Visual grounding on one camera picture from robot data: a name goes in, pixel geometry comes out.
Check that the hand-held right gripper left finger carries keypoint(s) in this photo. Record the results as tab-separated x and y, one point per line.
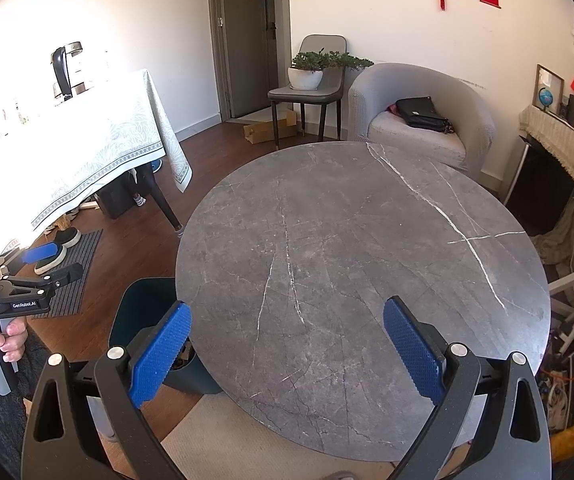
162	347

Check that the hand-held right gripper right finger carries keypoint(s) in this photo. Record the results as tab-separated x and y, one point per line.
414	352

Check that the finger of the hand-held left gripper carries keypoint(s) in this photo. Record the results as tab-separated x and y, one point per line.
67	274
42	252

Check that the teal trash bin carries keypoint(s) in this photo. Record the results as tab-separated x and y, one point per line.
137	305

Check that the black and white shoe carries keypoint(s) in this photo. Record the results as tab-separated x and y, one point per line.
52	266

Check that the black storage box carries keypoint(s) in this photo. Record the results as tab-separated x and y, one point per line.
117	197

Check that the pale patterned tablecloth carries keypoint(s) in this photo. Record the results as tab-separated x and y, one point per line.
92	150

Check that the white power strip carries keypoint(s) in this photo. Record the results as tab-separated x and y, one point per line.
569	337

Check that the yellow bag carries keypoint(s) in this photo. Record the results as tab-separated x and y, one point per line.
572	442

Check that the black and chrome appliance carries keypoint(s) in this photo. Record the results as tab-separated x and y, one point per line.
61	70

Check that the beige cloth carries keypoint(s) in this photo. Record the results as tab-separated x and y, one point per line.
562	235

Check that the grey armchair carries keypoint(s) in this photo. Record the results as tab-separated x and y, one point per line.
417	135

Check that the brown cardboard box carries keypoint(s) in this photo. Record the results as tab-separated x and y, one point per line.
262	132

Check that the black handbag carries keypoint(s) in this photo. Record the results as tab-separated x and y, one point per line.
419	112

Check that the cream lace desk cloth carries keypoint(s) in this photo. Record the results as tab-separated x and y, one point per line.
562	140

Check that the small blue globe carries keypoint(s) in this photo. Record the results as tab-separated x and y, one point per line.
546	97

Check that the grey door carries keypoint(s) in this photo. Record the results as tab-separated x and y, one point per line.
252	50

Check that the potted plant in white pot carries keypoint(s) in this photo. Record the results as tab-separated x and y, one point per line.
305	79

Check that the grey dining chair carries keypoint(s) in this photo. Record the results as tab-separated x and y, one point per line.
322	45

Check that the picture frame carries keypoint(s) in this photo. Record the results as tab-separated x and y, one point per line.
549	76

